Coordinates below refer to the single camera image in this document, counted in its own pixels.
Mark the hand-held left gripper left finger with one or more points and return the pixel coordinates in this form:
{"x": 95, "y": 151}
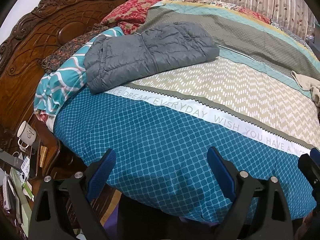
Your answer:
{"x": 100, "y": 177}

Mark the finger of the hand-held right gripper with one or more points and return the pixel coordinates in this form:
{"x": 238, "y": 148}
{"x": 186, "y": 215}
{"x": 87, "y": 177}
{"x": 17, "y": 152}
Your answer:
{"x": 316, "y": 155}
{"x": 312, "y": 172}

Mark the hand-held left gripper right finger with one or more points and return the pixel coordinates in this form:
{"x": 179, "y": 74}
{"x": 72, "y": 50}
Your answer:
{"x": 222, "y": 175}

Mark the grey puffer jacket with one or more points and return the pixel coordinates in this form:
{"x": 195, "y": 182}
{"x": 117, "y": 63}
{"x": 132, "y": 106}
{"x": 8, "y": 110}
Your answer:
{"x": 150, "y": 52}

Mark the wooden nightstand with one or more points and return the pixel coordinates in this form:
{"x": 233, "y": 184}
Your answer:
{"x": 47, "y": 160}

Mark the patterned teal beige bedspread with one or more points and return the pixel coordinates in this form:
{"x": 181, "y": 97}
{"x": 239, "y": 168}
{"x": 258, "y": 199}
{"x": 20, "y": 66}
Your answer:
{"x": 175, "y": 135}

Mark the cream fleece cloth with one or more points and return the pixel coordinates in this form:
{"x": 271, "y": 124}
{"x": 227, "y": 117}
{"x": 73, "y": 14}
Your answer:
{"x": 305, "y": 82}

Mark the light green folder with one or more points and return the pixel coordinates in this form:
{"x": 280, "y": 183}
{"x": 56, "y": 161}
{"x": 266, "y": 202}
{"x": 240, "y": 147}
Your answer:
{"x": 23, "y": 205}

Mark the white mug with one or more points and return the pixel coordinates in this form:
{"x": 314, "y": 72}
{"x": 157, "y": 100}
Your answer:
{"x": 26, "y": 133}

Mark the teal white wavy pillow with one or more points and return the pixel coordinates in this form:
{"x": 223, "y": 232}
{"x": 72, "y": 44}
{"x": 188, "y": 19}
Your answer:
{"x": 60, "y": 85}

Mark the dark floral pillow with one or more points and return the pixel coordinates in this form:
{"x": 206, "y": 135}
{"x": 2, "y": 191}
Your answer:
{"x": 70, "y": 47}

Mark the carved wooden headboard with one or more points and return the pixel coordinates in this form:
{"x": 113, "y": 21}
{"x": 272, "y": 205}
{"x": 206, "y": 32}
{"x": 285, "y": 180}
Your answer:
{"x": 45, "y": 40}

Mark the floral patchwork quilt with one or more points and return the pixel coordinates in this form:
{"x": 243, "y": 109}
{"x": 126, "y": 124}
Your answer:
{"x": 250, "y": 7}

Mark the red floral pillow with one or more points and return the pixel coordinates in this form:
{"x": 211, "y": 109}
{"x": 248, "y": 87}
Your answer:
{"x": 130, "y": 12}

